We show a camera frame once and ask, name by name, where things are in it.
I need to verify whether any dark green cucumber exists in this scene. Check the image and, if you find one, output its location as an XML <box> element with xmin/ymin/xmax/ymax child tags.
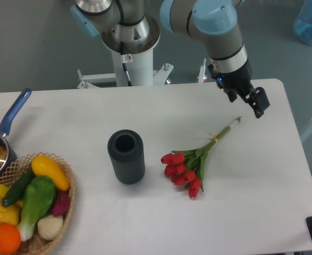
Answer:
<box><xmin>2</xmin><ymin>168</ymin><xmax>36</xmax><ymax>207</ymax></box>

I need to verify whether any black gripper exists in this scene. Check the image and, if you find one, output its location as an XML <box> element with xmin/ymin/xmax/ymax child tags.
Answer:
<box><xmin>208</xmin><ymin>58</ymin><xmax>270</xmax><ymax>118</ymax></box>

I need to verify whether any dark grey ribbed vase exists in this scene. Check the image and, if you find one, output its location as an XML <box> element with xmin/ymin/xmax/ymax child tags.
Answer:
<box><xmin>107</xmin><ymin>130</ymin><xmax>145</xmax><ymax>185</ymax></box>

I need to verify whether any yellow bell pepper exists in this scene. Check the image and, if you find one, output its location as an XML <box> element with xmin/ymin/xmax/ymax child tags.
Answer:
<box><xmin>0</xmin><ymin>203</ymin><xmax>21</xmax><ymax>226</ymax></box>

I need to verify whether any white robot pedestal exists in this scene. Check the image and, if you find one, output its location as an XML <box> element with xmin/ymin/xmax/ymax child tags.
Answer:
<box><xmin>78</xmin><ymin>49</ymin><xmax>174</xmax><ymax>89</ymax></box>

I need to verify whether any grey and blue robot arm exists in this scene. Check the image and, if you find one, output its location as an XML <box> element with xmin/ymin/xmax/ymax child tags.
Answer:
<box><xmin>71</xmin><ymin>1</ymin><xmax>269</xmax><ymax>117</ymax></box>

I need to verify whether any blue handled saucepan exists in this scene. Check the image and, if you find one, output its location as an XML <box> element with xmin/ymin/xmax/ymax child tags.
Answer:
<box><xmin>0</xmin><ymin>88</ymin><xmax>32</xmax><ymax>176</ymax></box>

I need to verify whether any woven wicker basket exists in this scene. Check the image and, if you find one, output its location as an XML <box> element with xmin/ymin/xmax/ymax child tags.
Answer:
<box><xmin>0</xmin><ymin>152</ymin><xmax>75</xmax><ymax>254</ymax></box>

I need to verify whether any yellow squash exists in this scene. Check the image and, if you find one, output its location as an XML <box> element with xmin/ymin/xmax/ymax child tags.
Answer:
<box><xmin>31</xmin><ymin>155</ymin><xmax>70</xmax><ymax>191</ymax></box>

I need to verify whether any white garlic bulb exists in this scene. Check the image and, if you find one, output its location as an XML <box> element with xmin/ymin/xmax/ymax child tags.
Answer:
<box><xmin>37</xmin><ymin>215</ymin><xmax>63</xmax><ymax>240</ymax></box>

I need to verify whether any green bok choy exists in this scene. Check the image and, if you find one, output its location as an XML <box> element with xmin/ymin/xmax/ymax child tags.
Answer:
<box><xmin>17</xmin><ymin>176</ymin><xmax>56</xmax><ymax>242</ymax></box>

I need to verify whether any purple red onion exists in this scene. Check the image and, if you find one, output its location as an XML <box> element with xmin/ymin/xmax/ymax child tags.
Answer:
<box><xmin>50</xmin><ymin>191</ymin><xmax>70</xmax><ymax>216</ymax></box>

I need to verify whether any orange fruit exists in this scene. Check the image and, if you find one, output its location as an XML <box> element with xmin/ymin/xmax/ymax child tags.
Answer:
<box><xmin>0</xmin><ymin>224</ymin><xmax>21</xmax><ymax>254</ymax></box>

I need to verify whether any red tulip bouquet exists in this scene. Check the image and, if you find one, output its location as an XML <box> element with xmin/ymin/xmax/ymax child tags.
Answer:
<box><xmin>161</xmin><ymin>116</ymin><xmax>241</xmax><ymax>199</ymax></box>

